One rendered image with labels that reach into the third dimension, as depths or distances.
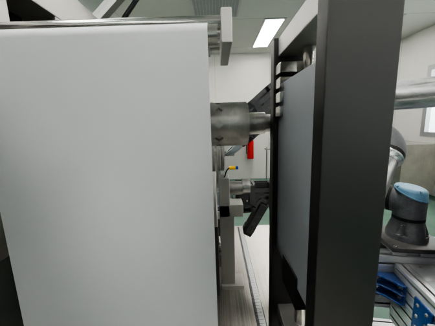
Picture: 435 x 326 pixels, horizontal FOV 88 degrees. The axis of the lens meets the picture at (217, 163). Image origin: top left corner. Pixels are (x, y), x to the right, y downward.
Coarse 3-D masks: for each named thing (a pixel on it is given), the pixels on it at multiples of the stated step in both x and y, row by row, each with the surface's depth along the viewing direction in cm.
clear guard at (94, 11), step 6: (78, 0) 60; (84, 0) 62; (90, 0) 63; (96, 0) 65; (102, 0) 66; (108, 0) 68; (90, 6) 65; (96, 6) 66; (102, 6) 68; (96, 12) 68
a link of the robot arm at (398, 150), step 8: (392, 128) 72; (392, 136) 69; (400, 136) 69; (392, 144) 68; (400, 144) 68; (392, 152) 67; (400, 152) 67; (392, 160) 66; (400, 160) 67; (392, 168) 66; (392, 176) 65
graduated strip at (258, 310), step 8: (240, 232) 91; (240, 240) 85; (248, 256) 74; (248, 264) 70; (248, 272) 66; (248, 280) 63; (256, 288) 60; (256, 296) 57; (256, 304) 55; (256, 312) 52; (256, 320) 50; (264, 320) 50
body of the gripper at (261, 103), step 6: (270, 84) 57; (264, 90) 59; (270, 90) 57; (258, 96) 59; (264, 96) 57; (270, 96) 57; (252, 102) 56; (258, 102) 56; (264, 102) 58; (270, 102) 58; (252, 108) 56; (258, 108) 56; (264, 108) 58; (270, 108) 58
